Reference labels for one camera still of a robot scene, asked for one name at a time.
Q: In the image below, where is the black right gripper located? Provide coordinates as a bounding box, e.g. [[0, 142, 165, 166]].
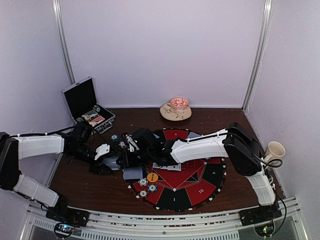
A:
[[116, 149, 154, 168]]

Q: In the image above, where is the face-up king card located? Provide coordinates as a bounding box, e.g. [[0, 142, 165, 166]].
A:
[[152, 162, 162, 169]]

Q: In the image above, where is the blue white poker chip stack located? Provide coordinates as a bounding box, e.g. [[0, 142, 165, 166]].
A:
[[119, 141, 127, 149]]

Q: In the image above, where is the face-down card seat three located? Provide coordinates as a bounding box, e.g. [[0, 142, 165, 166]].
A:
[[123, 166, 143, 181]]

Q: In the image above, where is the blue white chip seat two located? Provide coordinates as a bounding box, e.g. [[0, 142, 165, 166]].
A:
[[138, 178, 149, 187]]

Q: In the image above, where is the green poker chip stack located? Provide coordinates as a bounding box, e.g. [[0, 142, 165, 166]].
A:
[[110, 134, 119, 143]]

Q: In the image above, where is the blue playing card deck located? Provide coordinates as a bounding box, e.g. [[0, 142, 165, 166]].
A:
[[103, 156, 121, 171]]

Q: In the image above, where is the dealt blue playing card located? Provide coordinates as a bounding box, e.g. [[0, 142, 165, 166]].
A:
[[187, 132, 202, 139]]

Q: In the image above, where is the black hundred chip seat two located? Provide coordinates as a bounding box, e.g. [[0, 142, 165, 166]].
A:
[[139, 190, 148, 198]]

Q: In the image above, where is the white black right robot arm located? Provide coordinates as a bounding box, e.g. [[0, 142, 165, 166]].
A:
[[116, 122, 282, 221]]

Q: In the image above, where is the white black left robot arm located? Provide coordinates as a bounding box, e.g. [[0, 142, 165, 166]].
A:
[[0, 123, 121, 222]]

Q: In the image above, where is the orange big blind button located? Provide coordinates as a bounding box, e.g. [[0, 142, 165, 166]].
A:
[[146, 172, 159, 183]]

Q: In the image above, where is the cream floral ceramic plate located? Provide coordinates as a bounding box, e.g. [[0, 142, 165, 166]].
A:
[[159, 102, 192, 122]]

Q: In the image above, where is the aluminium poker chip case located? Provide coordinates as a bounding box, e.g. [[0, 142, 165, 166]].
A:
[[62, 76, 116, 134]]

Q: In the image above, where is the red patterned white bowl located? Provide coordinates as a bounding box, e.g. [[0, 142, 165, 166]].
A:
[[170, 96, 189, 111]]

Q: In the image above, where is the round red black poker mat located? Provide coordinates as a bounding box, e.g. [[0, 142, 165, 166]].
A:
[[126, 128, 227, 212]]

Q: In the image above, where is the white printed ceramic mug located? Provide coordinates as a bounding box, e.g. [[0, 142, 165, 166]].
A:
[[263, 141, 286, 163]]

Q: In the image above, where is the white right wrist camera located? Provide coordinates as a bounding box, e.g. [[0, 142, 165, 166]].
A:
[[122, 132, 139, 153]]

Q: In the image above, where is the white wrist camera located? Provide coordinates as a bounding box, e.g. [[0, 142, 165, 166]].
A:
[[94, 143, 110, 161], [122, 132, 139, 153]]

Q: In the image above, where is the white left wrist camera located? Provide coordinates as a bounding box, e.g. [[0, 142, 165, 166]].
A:
[[94, 143, 110, 161]]

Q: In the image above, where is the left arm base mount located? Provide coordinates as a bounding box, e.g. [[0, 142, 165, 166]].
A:
[[42, 195, 90, 227]]

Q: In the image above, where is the aluminium front rail frame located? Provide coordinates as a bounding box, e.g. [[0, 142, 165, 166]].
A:
[[17, 197, 310, 240]]

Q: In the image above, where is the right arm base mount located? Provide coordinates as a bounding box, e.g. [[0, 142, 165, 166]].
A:
[[239, 202, 282, 226]]

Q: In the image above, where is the left aluminium corner post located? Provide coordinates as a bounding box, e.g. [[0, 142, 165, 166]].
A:
[[52, 0, 76, 85]]

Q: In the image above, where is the aluminium corner post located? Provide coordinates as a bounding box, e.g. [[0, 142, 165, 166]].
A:
[[242, 0, 274, 113], [52, 0, 76, 85]]

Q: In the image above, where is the right aluminium corner post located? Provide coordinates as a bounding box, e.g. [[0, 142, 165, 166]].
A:
[[242, 0, 274, 113]]

